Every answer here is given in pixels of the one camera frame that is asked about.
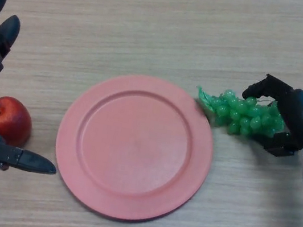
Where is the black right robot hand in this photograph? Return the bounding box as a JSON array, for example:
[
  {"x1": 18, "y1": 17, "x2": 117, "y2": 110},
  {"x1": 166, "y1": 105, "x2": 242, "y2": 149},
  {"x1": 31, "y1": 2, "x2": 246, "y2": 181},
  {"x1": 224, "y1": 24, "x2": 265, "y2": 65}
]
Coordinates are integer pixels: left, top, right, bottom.
[{"x1": 233, "y1": 70, "x2": 303, "y2": 162}]

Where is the green grapes bunch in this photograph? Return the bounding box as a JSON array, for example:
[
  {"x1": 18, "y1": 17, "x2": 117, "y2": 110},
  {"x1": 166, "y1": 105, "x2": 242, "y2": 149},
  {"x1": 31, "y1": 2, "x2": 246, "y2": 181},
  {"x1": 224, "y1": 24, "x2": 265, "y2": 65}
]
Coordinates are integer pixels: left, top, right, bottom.
[{"x1": 189, "y1": 82, "x2": 290, "y2": 144}]

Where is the pink round plate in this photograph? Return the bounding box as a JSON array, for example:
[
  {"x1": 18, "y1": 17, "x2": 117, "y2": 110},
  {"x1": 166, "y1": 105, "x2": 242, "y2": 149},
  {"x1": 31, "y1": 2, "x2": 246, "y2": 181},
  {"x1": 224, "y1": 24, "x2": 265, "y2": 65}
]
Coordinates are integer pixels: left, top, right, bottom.
[{"x1": 46, "y1": 63, "x2": 225, "y2": 227}]

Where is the red apple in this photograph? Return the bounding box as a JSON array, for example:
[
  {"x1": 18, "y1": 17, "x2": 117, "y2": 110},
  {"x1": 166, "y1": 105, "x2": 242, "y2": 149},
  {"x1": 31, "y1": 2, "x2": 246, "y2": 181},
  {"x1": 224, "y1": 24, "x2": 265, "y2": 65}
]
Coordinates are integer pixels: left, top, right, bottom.
[{"x1": 0, "y1": 95, "x2": 37, "y2": 149}]

